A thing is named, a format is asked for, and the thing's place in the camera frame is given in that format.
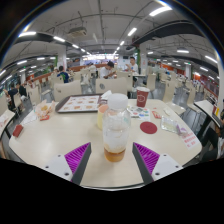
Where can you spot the pale yellow mug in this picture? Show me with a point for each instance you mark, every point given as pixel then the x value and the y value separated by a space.
pixel 100 116

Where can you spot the red flat packet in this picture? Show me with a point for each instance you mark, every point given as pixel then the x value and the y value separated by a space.
pixel 18 130

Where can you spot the white paper placemat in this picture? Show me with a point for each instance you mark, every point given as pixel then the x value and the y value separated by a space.
pixel 4 120

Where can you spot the clear plastic bag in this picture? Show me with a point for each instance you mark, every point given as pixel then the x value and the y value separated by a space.
pixel 170 125

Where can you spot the white red table notice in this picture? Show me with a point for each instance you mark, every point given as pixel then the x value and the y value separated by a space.
pixel 190 140

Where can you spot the white paper sheet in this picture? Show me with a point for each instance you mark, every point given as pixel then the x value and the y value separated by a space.
pixel 29 118

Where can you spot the beige chair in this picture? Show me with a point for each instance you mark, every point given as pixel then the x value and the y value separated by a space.
pixel 67 90
pixel 111 86
pixel 171 95
pixel 34 94

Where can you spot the clear bottle with amber drink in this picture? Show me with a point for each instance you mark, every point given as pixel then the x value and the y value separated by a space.
pixel 116 130

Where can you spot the printed paper tray liner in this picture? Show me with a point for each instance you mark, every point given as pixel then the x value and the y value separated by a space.
pixel 79 103

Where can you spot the dark food tray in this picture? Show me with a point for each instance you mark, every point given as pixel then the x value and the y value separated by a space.
pixel 58 108

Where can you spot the flat round red coaster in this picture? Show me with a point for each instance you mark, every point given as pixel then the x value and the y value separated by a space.
pixel 148 127

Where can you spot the person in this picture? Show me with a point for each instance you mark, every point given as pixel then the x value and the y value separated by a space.
pixel 12 93
pixel 106 71
pixel 217 140
pixel 63 76
pixel 22 90
pixel 133 67

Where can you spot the beige side table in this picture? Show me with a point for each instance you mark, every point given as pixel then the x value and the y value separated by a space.
pixel 205 108
pixel 10 118

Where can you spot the colourful sticker leaflet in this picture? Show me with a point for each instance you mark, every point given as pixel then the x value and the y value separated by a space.
pixel 140 113

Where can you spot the white paper napkin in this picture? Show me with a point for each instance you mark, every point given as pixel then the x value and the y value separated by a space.
pixel 106 94

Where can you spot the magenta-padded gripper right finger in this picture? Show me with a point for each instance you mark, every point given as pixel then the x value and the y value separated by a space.
pixel 146 159

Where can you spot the group of beige chairs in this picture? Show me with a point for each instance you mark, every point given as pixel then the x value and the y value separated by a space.
pixel 151 80

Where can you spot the crumpled food wrapper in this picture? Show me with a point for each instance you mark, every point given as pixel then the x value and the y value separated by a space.
pixel 45 108

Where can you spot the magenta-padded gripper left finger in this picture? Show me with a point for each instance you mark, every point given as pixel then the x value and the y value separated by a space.
pixel 76 159

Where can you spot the ceiling air conditioner unit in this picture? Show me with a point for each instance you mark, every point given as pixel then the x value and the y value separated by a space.
pixel 77 31

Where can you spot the group of ceiling lights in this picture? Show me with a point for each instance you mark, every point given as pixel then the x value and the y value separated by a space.
pixel 159 11

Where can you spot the small red sachet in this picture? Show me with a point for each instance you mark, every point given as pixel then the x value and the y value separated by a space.
pixel 156 114

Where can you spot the red paper cup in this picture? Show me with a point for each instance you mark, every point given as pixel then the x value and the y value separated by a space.
pixel 142 97

